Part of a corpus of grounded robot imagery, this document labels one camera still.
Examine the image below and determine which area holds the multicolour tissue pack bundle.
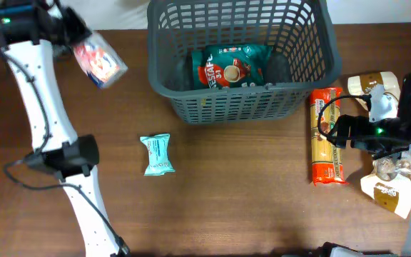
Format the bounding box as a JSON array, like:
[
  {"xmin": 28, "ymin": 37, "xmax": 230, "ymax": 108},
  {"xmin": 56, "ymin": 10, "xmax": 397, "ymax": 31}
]
[{"xmin": 73, "ymin": 32, "xmax": 128, "ymax": 89}]

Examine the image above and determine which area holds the beige dried mushroom pouch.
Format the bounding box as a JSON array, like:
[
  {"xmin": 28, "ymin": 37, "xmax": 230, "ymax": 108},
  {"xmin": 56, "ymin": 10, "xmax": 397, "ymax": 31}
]
[{"xmin": 360, "ymin": 151, "xmax": 411, "ymax": 219}]

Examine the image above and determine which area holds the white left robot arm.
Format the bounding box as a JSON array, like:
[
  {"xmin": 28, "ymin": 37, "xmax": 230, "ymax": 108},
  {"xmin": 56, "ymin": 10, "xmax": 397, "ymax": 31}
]
[{"xmin": 0, "ymin": 1, "xmax": 131, "ymax": 256}]

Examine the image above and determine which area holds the teal wet wipes packet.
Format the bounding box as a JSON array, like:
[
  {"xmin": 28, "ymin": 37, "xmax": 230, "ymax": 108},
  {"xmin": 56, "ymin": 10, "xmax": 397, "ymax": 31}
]
[{"xmin": 140, "ymin": 133, "xmax": 175, "ymax": 176}]

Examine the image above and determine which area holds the orange San Remo spaghetti packet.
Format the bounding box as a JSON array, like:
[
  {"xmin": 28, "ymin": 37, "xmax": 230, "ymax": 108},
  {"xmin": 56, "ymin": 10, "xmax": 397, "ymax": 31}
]
[{"xmin": 310, "ymin": 88, "xmax": 347, "ymax": 185}]

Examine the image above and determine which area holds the grey plastic lattice basket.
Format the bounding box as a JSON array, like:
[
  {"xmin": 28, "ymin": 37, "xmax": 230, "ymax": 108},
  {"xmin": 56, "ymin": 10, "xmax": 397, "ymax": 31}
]
[{"xmin": 147, "ymin": 0, "xmax": 342, "ymax": 124}]

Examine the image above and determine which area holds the green Nescafe coffee bag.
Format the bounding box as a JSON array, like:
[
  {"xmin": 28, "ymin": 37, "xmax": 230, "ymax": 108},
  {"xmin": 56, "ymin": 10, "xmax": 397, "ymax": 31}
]
[{"xmin": 191, "ymin": 44, "xmax": 273, "ymax": 89}]

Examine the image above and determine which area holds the beige white-contents pantry pouch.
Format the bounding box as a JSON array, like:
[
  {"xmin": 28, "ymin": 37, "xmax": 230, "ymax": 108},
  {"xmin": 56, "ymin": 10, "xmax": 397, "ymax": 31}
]
[{"xmin": 347, "ymin": 71, "xmax": 400, "ymax": 112}]

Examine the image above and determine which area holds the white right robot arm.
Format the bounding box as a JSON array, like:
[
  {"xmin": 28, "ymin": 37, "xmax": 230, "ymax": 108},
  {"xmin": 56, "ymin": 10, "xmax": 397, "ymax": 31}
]
[{"xmin": 319, "ymin": 73, "xmax": 411, "ymax": 256}]

